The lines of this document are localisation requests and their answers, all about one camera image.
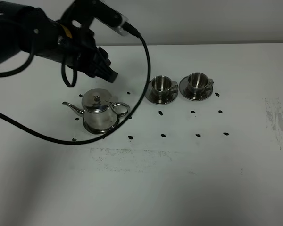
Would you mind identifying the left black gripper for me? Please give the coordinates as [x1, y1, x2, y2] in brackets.
[57, 0, 118, 83]

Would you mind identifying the stainless steel teapot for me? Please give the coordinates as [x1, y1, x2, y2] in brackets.
[62, 88, 130, 129]

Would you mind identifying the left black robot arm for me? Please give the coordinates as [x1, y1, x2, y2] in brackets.
[0, 0, 121, 87]

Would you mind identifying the steel teapot saucer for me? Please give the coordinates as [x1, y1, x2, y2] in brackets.
[83, 119, 119, 135]

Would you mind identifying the left stainless steel teacup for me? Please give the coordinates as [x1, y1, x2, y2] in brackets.
[150, 75, 178, 97]

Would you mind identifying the stainless steel teacup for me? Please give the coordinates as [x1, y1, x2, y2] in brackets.
[187, 72, 214, 95]
[150, 75, 178, 97]

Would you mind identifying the right stainless steel teacup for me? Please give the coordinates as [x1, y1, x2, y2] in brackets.
[187, 72, 214, 95]

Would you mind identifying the left steel cup saucer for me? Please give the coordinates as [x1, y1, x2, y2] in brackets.
[145, 79, 178, 105]

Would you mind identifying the steel cup saucer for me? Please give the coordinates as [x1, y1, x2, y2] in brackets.
[145, 79, 178, 105]
[179, 76, 213, 101]

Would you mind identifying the right steel cup saucer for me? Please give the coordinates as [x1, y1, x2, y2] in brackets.
[179, 76, 213, 101]

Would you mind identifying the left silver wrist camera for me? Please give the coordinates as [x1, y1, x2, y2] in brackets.
[92, 0, 128, 36]

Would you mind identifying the left black camera cable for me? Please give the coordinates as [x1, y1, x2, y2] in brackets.
[0, 22, 151, 145]

